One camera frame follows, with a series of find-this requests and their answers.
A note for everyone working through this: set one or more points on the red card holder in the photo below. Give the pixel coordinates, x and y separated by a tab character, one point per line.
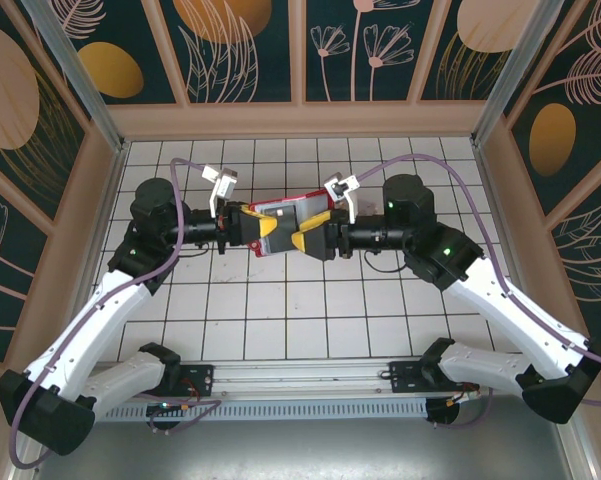
307	204

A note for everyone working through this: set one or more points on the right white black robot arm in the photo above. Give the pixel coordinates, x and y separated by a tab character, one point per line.
510	312

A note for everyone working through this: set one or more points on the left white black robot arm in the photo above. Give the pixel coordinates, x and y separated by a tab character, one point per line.
80	330

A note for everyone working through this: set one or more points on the aluminium side rail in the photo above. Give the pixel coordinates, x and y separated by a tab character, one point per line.
116	170
485	175

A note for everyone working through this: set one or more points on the aluminium frame post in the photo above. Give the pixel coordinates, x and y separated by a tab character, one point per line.
501	100
76	75

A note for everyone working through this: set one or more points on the aluminium mounting rail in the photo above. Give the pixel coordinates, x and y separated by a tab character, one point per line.
300	380

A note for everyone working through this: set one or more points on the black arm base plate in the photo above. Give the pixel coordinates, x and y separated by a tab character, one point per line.
405	385
200	372

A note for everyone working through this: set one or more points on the aluminium frame rail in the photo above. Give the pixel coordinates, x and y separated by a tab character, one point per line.
577	452

